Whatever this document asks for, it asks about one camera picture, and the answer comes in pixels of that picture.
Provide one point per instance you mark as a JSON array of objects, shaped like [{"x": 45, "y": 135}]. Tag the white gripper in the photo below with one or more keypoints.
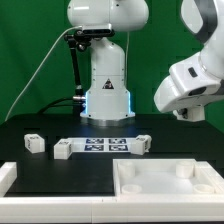
[{"x": 190, "y": 114}]

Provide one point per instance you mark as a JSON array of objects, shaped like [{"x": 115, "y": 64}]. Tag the white square table top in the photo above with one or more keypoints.
[{"x": 165, "y": 176}]

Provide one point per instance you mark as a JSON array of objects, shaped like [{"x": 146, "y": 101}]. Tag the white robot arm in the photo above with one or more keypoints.
[{"x": 108, "y": 100}]

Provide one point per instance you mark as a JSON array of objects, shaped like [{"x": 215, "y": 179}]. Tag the white U-shaped obstacle fence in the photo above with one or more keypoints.
[{"x": 118, "y": 209}]

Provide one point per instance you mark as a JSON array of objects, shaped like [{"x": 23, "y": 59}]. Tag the sheet of fiducial tags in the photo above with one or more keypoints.
[{"x": 101, "y": 145}]

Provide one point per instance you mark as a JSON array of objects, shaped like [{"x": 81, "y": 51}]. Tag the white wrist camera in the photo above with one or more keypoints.
[{"x": 188, "y": 85}]

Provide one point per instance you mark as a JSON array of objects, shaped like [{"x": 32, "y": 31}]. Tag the grey mounted camera bar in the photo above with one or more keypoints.
[{"x": 100, "y": 30}]

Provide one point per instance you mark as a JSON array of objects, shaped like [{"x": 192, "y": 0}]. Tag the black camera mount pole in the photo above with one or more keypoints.
[{"x": 76, "y": 60}]

